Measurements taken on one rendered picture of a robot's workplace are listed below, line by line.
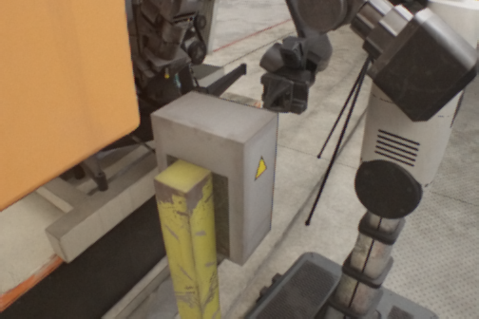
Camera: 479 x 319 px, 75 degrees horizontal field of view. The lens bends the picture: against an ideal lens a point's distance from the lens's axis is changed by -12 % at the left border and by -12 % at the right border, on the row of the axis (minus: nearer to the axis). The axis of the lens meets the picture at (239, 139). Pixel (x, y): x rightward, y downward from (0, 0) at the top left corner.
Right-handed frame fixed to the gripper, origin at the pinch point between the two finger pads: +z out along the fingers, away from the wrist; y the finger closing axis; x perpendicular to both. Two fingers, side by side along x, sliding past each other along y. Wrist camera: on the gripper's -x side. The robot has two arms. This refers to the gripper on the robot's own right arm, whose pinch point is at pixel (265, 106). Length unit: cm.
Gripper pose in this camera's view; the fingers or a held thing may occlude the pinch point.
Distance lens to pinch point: 67.3
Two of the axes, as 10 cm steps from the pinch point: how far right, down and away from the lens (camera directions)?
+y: 8.5, 2.7, -4.5
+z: -5.2, 4.4, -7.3
